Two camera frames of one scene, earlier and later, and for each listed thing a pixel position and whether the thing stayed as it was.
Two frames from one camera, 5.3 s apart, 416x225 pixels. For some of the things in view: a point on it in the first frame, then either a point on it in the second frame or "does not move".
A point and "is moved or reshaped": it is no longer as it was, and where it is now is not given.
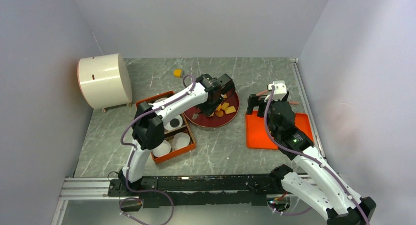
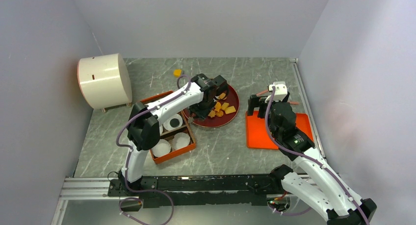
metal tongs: x=195 y=114 is moved or reshaped
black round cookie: x=174 y=122 does not move
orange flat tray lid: x=256 y=137 does not move
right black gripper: x=254 y=100 does not move
